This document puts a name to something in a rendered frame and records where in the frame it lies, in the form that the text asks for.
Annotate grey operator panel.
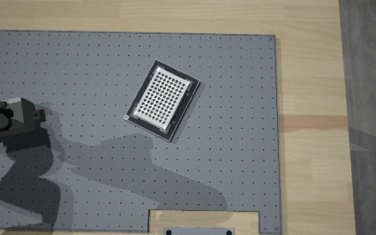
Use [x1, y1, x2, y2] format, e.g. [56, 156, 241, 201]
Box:
[0, 97, 40, 138]

